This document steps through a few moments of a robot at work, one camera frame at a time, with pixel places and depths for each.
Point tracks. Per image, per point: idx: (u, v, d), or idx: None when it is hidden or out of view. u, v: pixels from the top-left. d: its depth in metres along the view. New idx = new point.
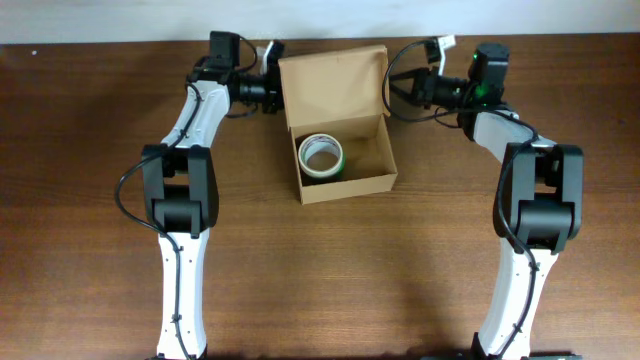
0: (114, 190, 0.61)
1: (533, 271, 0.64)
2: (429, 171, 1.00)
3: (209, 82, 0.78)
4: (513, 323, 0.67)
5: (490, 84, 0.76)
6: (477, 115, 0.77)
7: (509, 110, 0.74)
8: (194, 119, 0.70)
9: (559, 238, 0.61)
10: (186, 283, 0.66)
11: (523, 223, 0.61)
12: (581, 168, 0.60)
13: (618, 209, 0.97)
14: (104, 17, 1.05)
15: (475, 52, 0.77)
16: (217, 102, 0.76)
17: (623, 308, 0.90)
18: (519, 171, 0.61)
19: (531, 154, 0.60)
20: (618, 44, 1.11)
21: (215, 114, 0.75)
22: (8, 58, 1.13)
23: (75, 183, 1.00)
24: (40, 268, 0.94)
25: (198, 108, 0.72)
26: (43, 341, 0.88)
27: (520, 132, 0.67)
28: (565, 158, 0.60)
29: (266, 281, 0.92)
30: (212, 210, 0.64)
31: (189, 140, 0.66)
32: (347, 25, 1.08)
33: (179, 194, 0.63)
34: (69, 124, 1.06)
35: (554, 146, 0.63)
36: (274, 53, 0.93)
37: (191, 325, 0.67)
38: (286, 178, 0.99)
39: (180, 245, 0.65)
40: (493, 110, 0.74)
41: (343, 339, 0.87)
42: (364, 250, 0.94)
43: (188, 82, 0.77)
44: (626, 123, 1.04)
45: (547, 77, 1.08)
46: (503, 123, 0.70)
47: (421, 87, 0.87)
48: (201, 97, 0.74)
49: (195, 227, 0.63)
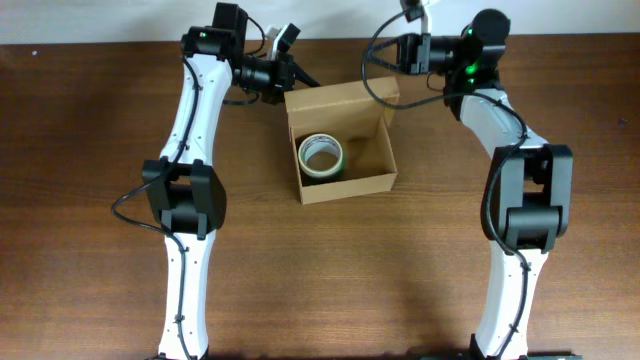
0: (115, 202, 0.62)
1: (525, 271, 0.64)
2: (429, 171, 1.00)
3: (207, 60, 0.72)
4: (509, 323, 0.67)
5: (481, 65, 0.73)
6: (463, 98, 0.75)
7: (499, 90, 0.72)
8: (193, 121, 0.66)
9: (549, 236, 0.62)
10: (190, 283, 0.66)
11: (512, 225, 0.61)
12: (570, 170, 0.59)
13: (618, 209, 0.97)
14: (104, 18, 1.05)
15: (471, 24, 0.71)
16: (217, 87, 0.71)
17: (623, 308, 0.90)
18: (508, 179, 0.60)
19: (518, 160, 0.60)
20: (618, 44, 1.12)
21: (215, 100, 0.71)
22: (7, 59, 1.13)
23: (75, 183, 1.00)
24: (39, 268, 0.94)
25: (197, 103, 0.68)
26: (42, 342, 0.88)
27: (509, 125, 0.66)
28: (555, 160, 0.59)
29: (267, 282, 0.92)
30: (218, 213, 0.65)
31: (189, 152, 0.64)
32: (347, 26, 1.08)
33: (183, 200, 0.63)
34: (68, 124, 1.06)
35: (543, 147, 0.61)
36: (286, 37, 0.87)
37: (193, 326, 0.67)
38: (286, 178, 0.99)
39: (186, 245, 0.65)
40: (478, 92, 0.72)
41: (343, 339, 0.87)
42: (364, 251, 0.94)
43: (185, 60, 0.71)
44: (626, 123, 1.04)
45: (547, 77, 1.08)
46: (493, 112, 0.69)
47: (415, 58, 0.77)
48: (198, 85, 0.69)
49: (202, 228, 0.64)
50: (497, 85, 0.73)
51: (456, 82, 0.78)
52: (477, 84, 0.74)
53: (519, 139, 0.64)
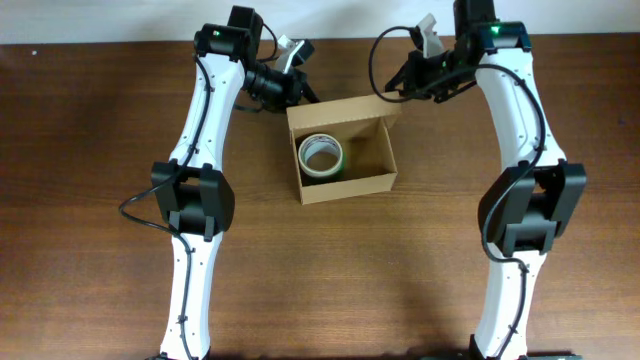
0: (123, 205, 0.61)
1: (524, 273, 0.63)
2: (430, 171, 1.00)
3: (220, 59, 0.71)
4: (508, 325, 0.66)
5: (481, 17, 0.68)
6: (484, 55, 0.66)
7: (524, 51, 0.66)
8: (203, 124, 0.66)
9: (546, 237, 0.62)
10: (193, 284, 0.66)
11: (509, 229, 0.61)
12: (580, 189, 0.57)
13: (618, 209, 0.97)
14: (103, 19, 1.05)
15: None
16: (228, 89, 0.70)
17: (622, 307, 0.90)
18: (515, 196, 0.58)
19: (528, 181, 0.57)
20: (618, 45, 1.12)
21: (227, 101, 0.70)
22: (8, 58, 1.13)
23: (75, 183, 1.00)
24: (38, 268, 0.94)
25: (208, 104, 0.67)
26: (42, 342, 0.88)
27: (528, 127, 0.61)
28: (566, 180, 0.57)
29: (267, 282, 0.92)
30: (226, 216, 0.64)
31: (199, 155, 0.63)
32: (349, 28, 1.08)
33: (190, 201, 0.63)
34: (68, 124, 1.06)
35: (558, 165, 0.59)
36: (303, 55, 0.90)
37: (196, 327, 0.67)
38: (286, 178, 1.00)
39: (192, 246, 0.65)
40: (500, 60, 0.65)
41: (343, 340, 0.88)
42: (364, 250, 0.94)
43: (197, 59, 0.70)
44: (625, 124, 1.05)
45: (546, 77, 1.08)
46: (516, 97, 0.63)
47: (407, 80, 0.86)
48: (210, 86, 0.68)
49: (209, 230, 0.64)
50: (522, 40, 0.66)
51: (470, 32, 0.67)
52: (499, 39, 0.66)
53: (536, 151, 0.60)
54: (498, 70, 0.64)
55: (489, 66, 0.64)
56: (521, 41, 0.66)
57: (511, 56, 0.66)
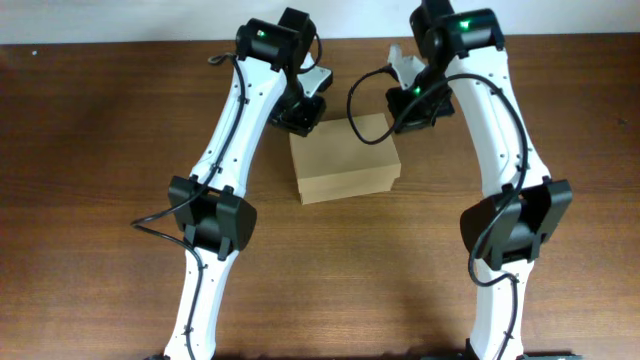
0: (134, 222, 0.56)
1: (514, 284, 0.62)
2: (430, 171, 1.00)
3: (262, 66, 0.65)
4: (503, 331, 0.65)
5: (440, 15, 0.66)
6: (455, 58, 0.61)
7: (498, 50, 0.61)
8: (231, 139, 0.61)
9: (532, 247, 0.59)
10: (203, 299, 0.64)
11: (495, 248, 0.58)
12: (567, 206, 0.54)
13: (617, 208, 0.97)
14: (105, 18, 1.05)
15: (414, 14, 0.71)
16: (264, 103, 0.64)
17: (622, 307, 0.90)
18: (502, 222, 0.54)
19: (515, 206, 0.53)
20: (617, 45, 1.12)
21: (261, 115, 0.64)
22: (7, 58, 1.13)
23: (75, 182, 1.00)
24: (38, 268, 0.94)
25: (239, 117, 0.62)
26: (41, 342, 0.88)
27: (511, 147, 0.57)
28: (553, 199, 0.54)
29: (267, 282, 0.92)
30: (242, 235, 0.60)
31: (221, 175, 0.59)
32: (349, 28, 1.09)
33: (205, 216, 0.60)
34: (68, 124, 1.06)
35: (544, 185, 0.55)
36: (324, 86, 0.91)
37: (201, 338, 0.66)
38: (286, 179, 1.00)
39: (205, 262, 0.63)
40: (475, 62, 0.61)
41: (343, 340, 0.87)
42: (364, 251, 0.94)
43: (235, 61, 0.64)
44: (625, 123, 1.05)
45: (546, 77, 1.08)
46: (494, 108, 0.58)
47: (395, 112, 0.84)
48: (245, 97, 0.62)
49: (223, 250, 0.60)
50: (496, 36, 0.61)
51: (436, 26, 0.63)
52: (468, 34, 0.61)
53: (518, 171, 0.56)
54: (471, 77, 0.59)
55: (459, 75, 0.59)
56: (496, 37, 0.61)
57: (487, 57, 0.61)
